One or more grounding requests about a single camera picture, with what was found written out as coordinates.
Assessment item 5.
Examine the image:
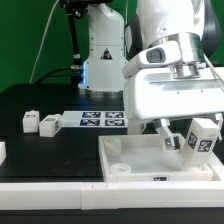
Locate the black cable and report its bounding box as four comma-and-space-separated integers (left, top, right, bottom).
35, 6, 84, 84

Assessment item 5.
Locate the white cable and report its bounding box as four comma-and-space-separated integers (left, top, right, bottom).
29, 0, 62, 84

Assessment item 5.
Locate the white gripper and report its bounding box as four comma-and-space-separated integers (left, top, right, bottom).
123, 68, 224, 150

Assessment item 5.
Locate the white left fence piece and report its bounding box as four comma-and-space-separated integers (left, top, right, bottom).
0, 142, 6, 166

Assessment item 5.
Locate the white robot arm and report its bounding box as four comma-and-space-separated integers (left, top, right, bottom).
60, 0, 224, 149

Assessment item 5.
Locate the white marker sheet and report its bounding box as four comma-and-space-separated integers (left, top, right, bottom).
62, 111, 127, 128

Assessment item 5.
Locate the white front fence rail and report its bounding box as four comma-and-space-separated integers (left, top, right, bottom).
0, 181, 224, 210

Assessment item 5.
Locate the white square table top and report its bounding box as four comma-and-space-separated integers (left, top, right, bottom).
98, 134, 214, 182

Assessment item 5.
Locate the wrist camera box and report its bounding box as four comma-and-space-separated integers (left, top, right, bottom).
122, 41, 181, 79

